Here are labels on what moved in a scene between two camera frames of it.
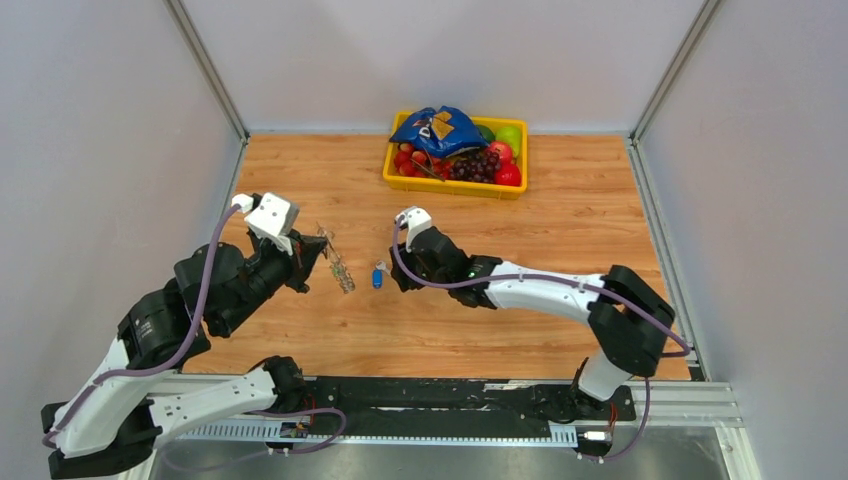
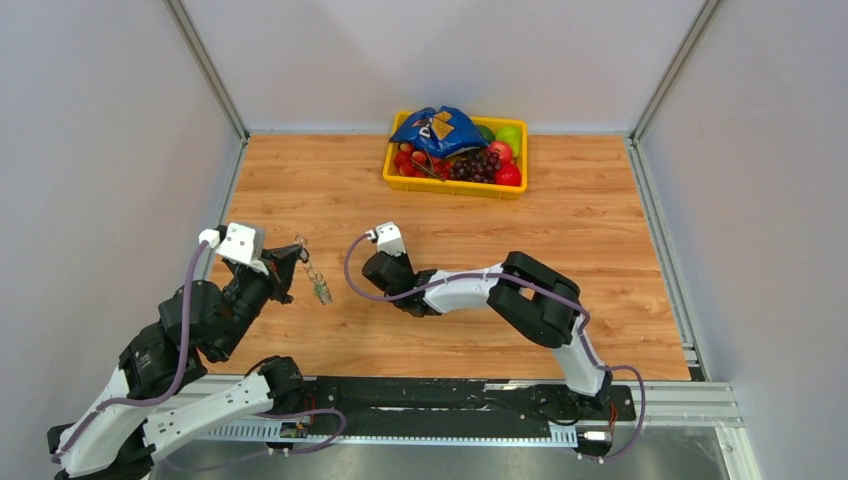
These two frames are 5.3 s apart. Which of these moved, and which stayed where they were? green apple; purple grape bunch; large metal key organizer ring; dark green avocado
Moved: large metal key organizer ring
Stayed: dark green avocado; purple grape bunch; green apple
